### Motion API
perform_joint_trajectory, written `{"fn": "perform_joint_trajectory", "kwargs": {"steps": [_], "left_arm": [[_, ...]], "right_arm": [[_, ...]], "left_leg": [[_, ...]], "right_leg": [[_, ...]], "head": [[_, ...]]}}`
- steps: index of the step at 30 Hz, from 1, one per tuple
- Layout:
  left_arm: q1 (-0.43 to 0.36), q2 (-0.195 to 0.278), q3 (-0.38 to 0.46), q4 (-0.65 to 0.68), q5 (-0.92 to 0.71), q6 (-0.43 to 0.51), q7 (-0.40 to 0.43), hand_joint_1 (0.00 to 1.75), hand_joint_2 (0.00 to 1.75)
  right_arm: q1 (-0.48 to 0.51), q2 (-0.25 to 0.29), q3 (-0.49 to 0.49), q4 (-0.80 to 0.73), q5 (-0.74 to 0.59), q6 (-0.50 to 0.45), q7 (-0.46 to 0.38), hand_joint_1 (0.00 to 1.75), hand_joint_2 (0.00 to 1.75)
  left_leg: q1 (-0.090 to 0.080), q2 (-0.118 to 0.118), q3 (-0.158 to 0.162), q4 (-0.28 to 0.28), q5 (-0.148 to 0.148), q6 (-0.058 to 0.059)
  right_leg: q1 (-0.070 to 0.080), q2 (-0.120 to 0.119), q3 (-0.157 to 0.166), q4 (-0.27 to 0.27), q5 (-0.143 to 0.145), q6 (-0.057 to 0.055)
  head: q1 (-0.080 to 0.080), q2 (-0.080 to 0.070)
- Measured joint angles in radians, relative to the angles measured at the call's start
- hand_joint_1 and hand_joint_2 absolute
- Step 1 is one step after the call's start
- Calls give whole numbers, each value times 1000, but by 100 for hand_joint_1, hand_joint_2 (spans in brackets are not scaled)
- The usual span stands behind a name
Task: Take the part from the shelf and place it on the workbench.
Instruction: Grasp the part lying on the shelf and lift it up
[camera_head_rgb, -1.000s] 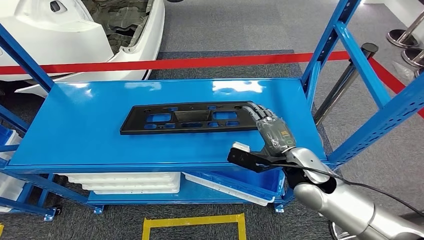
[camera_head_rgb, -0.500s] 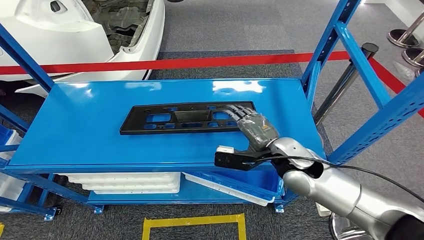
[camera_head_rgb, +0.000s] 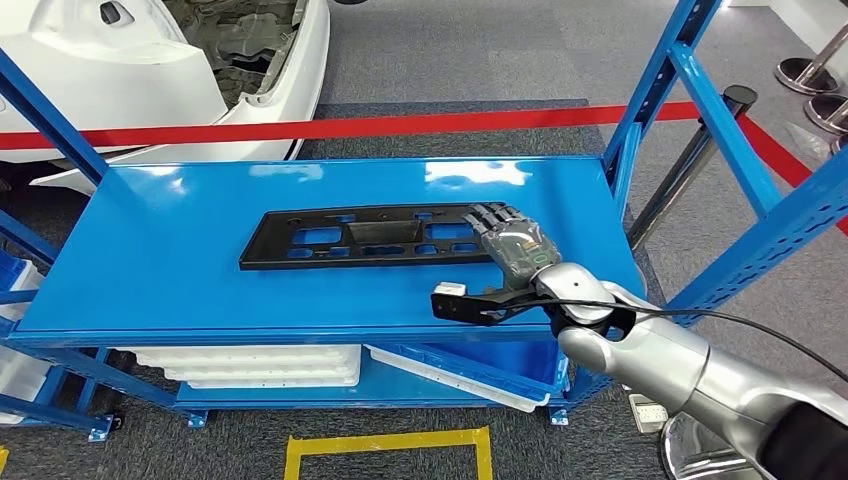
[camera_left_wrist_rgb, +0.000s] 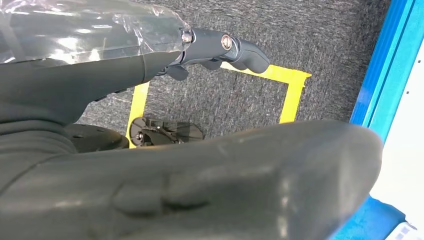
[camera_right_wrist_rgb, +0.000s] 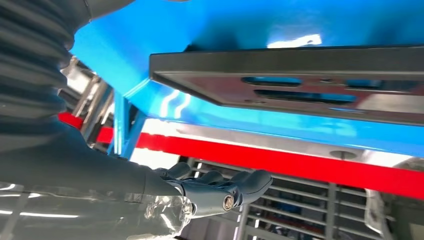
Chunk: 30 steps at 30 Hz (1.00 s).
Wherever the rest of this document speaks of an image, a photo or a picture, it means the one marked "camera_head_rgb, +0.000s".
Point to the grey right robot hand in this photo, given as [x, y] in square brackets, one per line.
[523, 252]

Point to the long black plastic part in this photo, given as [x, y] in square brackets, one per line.
[272, 248]

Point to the blue metal shelf rack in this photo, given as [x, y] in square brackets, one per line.
[166, 265]
[60, 414]

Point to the white plastic bin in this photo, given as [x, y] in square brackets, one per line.
[20, 374]
[457, 384]

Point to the metal floor socket plate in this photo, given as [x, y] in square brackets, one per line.
[649, 414]

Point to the yellow floor tape square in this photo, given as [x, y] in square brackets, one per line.
[391, 440]
[3, 460]

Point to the white plastic tray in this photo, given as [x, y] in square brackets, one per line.
[265, 373]
[252, 356]
[265, 384]

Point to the white car body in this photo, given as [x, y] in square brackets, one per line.
[99, 79]

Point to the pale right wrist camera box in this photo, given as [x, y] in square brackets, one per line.
[450, 289]

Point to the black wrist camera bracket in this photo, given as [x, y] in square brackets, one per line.
[464, 310]

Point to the stanchion post with black cap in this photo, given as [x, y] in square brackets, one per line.
[689, 159]

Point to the chrome stanchion post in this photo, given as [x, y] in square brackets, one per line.
[805, 78]
[689, 450]
[828, 116]
[841, 144]

